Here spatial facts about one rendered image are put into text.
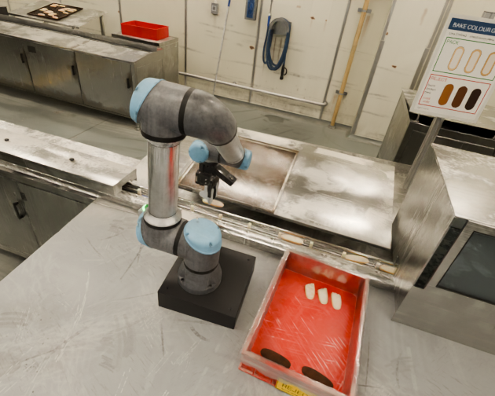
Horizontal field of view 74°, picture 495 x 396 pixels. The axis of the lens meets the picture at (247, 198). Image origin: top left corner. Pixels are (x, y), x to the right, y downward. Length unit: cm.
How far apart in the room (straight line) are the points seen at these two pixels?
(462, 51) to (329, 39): 309
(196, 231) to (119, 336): 41
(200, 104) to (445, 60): 138
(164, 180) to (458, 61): 149
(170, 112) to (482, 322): 115
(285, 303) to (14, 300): 91
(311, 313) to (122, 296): 66
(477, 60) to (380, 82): 274
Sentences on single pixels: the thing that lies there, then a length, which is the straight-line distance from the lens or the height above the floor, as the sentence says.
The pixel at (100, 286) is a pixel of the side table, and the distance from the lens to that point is 130.
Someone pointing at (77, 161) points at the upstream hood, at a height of 92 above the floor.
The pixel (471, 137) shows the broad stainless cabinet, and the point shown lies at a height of 93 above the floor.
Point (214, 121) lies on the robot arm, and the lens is 79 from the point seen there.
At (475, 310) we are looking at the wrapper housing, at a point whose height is 99.
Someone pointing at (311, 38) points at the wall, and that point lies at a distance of 489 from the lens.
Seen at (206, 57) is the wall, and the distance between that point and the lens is 539.
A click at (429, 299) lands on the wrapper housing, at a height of 97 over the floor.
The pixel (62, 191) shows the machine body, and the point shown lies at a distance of 185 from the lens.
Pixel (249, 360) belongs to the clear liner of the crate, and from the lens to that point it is 101.
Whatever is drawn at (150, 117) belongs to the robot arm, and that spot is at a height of 148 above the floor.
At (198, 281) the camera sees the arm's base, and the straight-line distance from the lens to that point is 110.
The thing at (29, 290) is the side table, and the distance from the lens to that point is 137.
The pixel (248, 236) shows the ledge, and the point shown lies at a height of 86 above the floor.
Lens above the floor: 180
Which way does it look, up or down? 35 degrees down
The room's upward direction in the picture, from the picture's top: 8 degrees clockwise
